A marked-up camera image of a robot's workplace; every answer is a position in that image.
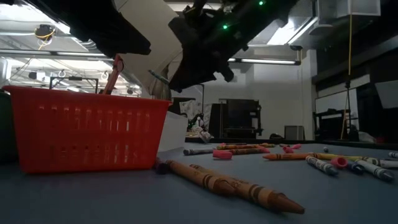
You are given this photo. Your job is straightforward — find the white panel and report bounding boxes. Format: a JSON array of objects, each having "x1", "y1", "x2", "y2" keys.
[{"x1": 374, "y1": 80, "x2": 398, "y2": 110}]

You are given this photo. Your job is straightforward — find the fluorescent ceiling light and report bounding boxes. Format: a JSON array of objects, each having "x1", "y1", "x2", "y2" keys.
[
  {"x1": 228, "y1": 57, "x2": 302, "y2": 66},
  {"x1": 0, "y1": 49, "x2": 108, "y2": 58}
]

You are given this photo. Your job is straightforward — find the black equipment rack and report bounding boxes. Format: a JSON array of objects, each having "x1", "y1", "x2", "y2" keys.
[{"x1": 208, "y1": 98, "x2": 264, "y2": 139}]

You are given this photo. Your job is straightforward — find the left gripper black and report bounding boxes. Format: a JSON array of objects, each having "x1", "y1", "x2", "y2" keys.
[{"x1": 27, "y1": 0, "x2": 152, "y2": 59}]

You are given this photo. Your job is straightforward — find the gray crayon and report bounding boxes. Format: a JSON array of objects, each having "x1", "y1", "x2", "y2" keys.
[
  {"x1": 305, "y1": 155, "x2": 340, "y2": 177},
  {"x1": 147, "y1": 69, "x2": 171, "y2": 85},
  {"x1": 355, "y1": 159, "x2": 396, "y2": 183},
  {"x1": 182, "y1": 147, "x2": 216, "y2": 157}
]

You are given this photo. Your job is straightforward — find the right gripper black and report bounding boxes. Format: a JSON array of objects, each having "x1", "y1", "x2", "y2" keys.
[{"x1": 168, "y1": 14, "x2": 250, "y2": 93}]

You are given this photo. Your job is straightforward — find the white patterned banner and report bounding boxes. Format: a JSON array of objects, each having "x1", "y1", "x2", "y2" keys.
[{"x1": 179, "y1": 99, "x2": 213, "y2": 131}]

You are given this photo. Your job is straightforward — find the gray bin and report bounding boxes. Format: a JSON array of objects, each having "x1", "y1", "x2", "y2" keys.
[{"x1": 284, "y1": 124, "x2": 306, "y2": 141}]

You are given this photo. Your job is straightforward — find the clear plastic bin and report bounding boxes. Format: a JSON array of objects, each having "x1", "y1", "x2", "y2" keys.
[{"x1": 157, "y1": 111, "x2": 189, "y2": 153}]

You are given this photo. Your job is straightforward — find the black reel yellow cable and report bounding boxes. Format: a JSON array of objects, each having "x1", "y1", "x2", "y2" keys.
[{"x1": 33, "y1": 24, "x2": 57, "y2": 50}]

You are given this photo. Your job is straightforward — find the red slotted plastic basket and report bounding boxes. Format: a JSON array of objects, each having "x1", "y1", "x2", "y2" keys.
[{"x1": 2, "y1": 85, "x2": 172, "y2": 174}]

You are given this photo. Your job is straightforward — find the yellow hanging cable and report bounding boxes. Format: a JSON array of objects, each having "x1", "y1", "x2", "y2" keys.
[{"x1": 340, "y1": 14, "x2": 354, "y2": 140}]

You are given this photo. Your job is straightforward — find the black shelf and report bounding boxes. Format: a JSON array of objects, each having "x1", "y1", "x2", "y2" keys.
[{"x1": 312, "y1": 108, "x2": 360, "y2": 141}]

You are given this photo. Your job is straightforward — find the white ceiling duct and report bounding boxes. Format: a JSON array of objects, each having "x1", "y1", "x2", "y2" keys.
[{"x1": 317, "y1": 0, "x2": 382, "y2": 35}]

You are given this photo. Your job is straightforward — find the whiteboard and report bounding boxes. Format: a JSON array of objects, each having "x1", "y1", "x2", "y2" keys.
[{"x1": 315, "y1": 88, "x2": 359, "y2": 115}]

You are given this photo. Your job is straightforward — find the red desk lamp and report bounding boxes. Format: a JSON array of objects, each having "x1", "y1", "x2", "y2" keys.
[{"x1": 101, "y1": 54, "x2": 125, "y2": 96}]

